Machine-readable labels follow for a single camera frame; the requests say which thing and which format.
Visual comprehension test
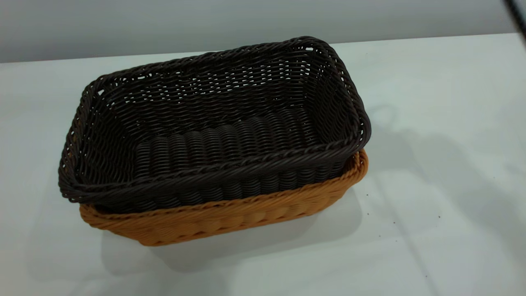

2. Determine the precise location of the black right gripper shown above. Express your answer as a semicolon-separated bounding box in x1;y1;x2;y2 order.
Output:
503;0;526;42

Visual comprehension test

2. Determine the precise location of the dark brown woven wicker basket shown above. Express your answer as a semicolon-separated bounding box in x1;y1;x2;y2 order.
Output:
58;36;372;214

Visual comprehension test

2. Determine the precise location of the orange woven wicker basket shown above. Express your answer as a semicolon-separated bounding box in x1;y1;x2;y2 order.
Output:
79;149;369;247

